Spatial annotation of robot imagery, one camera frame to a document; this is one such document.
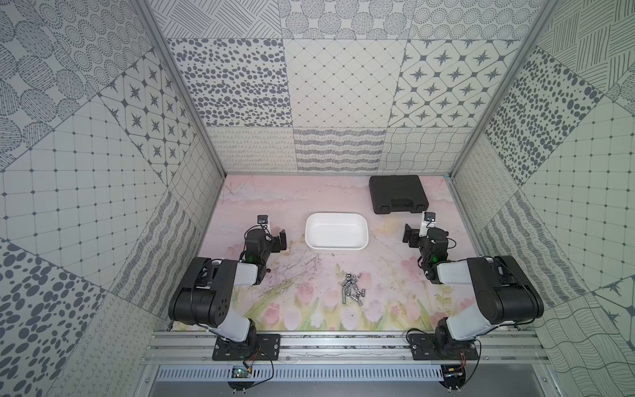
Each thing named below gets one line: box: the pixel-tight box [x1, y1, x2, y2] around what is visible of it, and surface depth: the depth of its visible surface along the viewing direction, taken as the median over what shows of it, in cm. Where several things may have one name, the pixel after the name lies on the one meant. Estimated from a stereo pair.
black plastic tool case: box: [368, 174, 430, 215], surface depth 109 cm
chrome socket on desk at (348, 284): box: [340, 278, 356, 290], surface depth 88 cm
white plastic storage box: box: [304, 211, 370, 251], surface depth 99 cm
